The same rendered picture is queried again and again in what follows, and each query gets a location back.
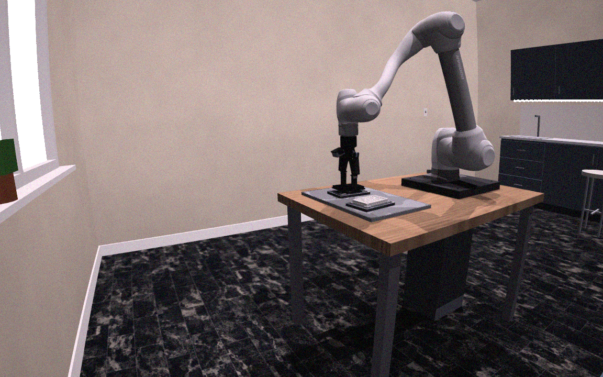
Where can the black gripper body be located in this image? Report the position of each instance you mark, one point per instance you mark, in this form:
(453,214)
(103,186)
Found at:
(349,143)

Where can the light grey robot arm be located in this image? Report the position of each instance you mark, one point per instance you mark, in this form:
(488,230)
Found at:
(470,148)

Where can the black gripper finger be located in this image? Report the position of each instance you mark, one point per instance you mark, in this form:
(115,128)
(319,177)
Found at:
(355,169)
(342,168)

